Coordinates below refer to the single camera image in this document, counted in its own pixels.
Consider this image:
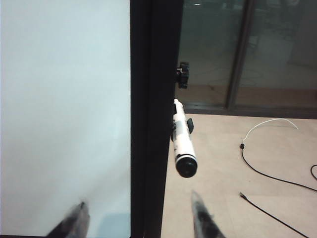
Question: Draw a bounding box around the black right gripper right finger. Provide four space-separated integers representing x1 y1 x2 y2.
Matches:
191 189 226 238

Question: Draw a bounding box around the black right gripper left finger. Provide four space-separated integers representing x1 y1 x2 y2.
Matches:
46 201 90 238

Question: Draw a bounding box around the white marker pen black cap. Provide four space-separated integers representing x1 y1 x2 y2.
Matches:
171 98 199 179

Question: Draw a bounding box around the black pen holder clip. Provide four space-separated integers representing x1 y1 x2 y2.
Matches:
170 118 196 139

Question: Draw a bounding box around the black star knob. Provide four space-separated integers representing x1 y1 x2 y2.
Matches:
176 61 190 89

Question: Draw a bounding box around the white and black cable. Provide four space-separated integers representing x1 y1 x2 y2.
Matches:
239 118 317 192

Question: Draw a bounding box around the whiteboard with black frame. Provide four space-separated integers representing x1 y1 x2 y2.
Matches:
0 0 151 238

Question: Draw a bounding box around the black whiteboard stand post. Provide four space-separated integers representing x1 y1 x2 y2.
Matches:
143 0 184 238

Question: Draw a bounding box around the glass partition dark frame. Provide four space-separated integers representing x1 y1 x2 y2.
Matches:
178 0 317 119

